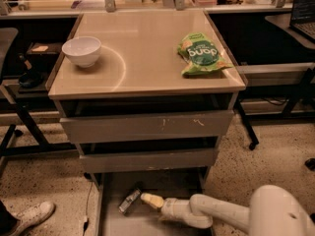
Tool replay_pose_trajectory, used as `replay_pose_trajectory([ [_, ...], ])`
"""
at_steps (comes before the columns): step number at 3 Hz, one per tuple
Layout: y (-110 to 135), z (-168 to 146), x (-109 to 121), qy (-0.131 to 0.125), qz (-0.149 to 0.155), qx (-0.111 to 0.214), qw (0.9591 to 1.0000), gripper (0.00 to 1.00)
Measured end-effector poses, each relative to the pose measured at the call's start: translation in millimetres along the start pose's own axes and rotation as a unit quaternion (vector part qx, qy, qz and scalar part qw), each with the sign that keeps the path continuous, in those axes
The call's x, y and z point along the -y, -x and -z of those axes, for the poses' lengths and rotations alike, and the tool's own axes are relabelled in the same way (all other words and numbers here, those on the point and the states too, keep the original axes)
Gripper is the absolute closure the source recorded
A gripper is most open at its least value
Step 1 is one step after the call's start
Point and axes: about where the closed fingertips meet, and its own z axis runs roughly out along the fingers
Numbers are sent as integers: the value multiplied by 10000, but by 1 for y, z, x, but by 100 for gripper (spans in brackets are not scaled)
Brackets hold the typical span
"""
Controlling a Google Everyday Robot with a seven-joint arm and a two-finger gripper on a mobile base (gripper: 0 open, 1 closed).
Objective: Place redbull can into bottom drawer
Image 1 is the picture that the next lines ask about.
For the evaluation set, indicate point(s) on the black desk frame right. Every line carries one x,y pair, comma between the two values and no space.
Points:
246,124

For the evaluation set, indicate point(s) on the bottom grey open drawer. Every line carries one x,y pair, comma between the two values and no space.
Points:
141,219

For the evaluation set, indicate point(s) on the black desk frame left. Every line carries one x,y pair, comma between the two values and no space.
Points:
43,145

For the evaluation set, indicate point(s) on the top grey drawer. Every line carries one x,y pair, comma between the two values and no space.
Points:
144,127

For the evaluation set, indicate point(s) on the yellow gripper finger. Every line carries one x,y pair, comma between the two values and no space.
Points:
153,201

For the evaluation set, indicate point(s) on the green chip bag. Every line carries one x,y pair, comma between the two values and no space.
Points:
201,55

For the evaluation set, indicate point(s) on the silver blue redbull can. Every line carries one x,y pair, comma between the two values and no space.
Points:
129,200

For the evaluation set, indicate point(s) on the white sneaker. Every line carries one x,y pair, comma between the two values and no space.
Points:
31,217

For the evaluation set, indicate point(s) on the middle grey drawer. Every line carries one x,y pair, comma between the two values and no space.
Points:
149,160

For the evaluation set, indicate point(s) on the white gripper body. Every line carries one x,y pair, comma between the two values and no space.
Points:
171,208

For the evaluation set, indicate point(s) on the grey drawer cabinet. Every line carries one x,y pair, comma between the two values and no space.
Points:
139,72

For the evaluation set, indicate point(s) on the laptop computer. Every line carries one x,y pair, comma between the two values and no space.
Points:
302,18

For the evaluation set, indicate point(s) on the white ceramic bowl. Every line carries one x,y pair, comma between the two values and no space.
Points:
82,51

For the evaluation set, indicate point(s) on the black desk frame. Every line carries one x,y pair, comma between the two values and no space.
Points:
246,124
43,145

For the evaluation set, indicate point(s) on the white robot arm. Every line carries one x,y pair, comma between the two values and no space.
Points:
273,211

